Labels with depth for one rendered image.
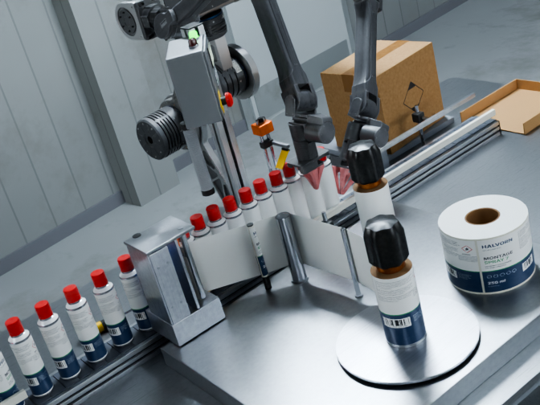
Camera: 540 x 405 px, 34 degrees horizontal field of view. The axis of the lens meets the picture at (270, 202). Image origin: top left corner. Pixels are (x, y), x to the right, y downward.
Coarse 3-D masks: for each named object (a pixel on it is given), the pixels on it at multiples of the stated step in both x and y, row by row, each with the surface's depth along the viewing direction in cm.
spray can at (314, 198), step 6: (300, 174) 239; (306, 180) 239; (306, 186) 240; (312, 186) 239; (306, 192) 241; (312, 192) 240; (318, 192) 241; (306, 198) 242; (312, 198) 241; (318, 198) 241; (312, 204) 242; (318, 204) 242; (324, 204) 243; (312, 210) 243; (318, 210) 242; (324, 210) 244; (312, 216) 244
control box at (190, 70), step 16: (176, 48) 218; (192, 48) 214; (176, 64) 212; (192, 64) 212; (208, 64) 213; (176, 80) 214; (192, 80) 214; (208, 80) 214; (192, 96) 216; (208, 96) 216; (192, 112) 218; (208, 112) 218; (192, 128) 219
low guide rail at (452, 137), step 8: (488, 112) 276; (480, 120) 274; (464, 128) 270; (472, 128) 272; (448, 136) 268; (456, 136) 269; (440, 144) 265; (424, 152) 262; (432, 152) 264; (408, 160) 260; (416, 160) 260; (400, 168) 257; (408, 168) 259; (384, 176) 254; (392, 176) 255; (344, 200) 247; (352, 200) 247; (336, 208) 244; (344, 208) 246; (320, 216) 242; (328, 216) 243
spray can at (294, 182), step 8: (288, 168) 235; (288, 176) 236; (296, 176) 237; (288, 184) 236; (296, 184) 237; (296, 192) 237; (304, 192) 240; (296, 200) 238; (304, 200) 240; (296, 208) 240; (304, 208) 240; (304, 216) 241
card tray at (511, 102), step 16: (528, 80) 303; (496, 96) 302; (512, 96) 303; (528, 96) 300; (464, 112) 294; (480, 112) 298; (496, 112) 294; (512, 112) 291; (528, 112) 288; (512, 128) 281; (528, 128) 275
